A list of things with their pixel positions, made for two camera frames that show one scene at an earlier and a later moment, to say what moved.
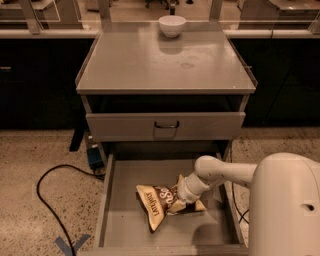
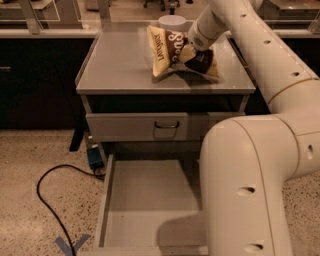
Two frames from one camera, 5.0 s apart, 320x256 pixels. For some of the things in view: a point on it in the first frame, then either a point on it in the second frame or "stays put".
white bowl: x=172 y=25 stays put
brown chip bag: x=158 y=201 -> x=164 y=50
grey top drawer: x=140 y=126 stays put
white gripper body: x=186 y=192 -> x=199 y=39
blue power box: x=95 y=158 stays put
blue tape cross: x=66 y=248 stays put
